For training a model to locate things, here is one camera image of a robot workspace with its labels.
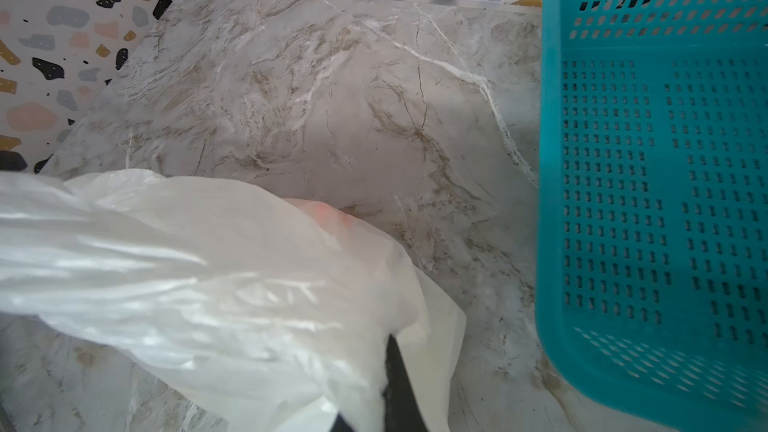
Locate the teal plastic mesh basket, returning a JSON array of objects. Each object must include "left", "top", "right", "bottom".
[{"left": 536, "top": 0, "right": 767, "bottom": 431}]

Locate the white plastic bag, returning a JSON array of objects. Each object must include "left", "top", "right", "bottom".
[{"left": 1, "top": 169, "right": 466, "bottom": 431}]

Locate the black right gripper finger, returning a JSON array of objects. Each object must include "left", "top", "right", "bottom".
[{"left": 377, "top": 335, "right": 428, "bottom": 432}]

